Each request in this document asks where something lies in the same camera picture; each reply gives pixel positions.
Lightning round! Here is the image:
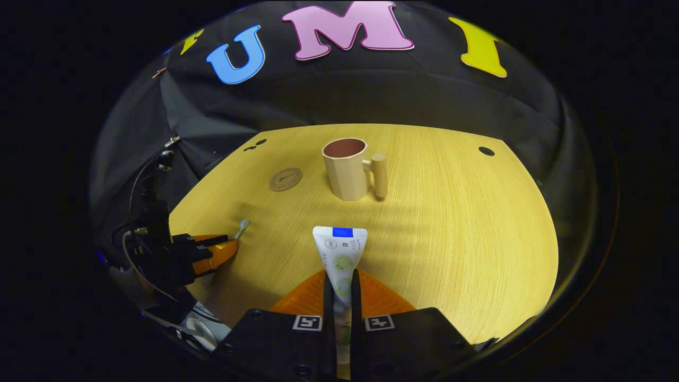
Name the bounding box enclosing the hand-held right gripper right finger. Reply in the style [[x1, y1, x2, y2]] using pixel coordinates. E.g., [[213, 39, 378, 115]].
[[350, 268, 481, 382]]

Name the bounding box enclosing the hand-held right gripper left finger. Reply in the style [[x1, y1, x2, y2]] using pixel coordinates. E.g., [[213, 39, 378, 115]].
[[211, 268, 337, 382]]

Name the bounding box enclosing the white toothpaste tube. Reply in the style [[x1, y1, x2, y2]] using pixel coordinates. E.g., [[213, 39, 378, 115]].
[[312, 225, 369, 367]]

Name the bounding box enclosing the round brown coaster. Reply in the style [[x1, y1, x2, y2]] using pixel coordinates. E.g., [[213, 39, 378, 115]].
[[268, 167, 303, 192]]

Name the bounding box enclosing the beige cup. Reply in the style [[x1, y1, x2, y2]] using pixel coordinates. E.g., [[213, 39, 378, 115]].
[[321, 137, 389, 202]]

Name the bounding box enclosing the wooden desktop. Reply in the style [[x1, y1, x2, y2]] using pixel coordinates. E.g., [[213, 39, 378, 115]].
[[169, 123, 560, 380]]

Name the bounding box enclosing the pale grey object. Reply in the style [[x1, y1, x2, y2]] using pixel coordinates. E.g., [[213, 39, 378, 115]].
[[143, 308, 232, 353]]

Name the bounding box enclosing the black backdrop cloth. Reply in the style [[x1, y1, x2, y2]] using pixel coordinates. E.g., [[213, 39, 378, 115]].
[[89, 0, 600, 298]]

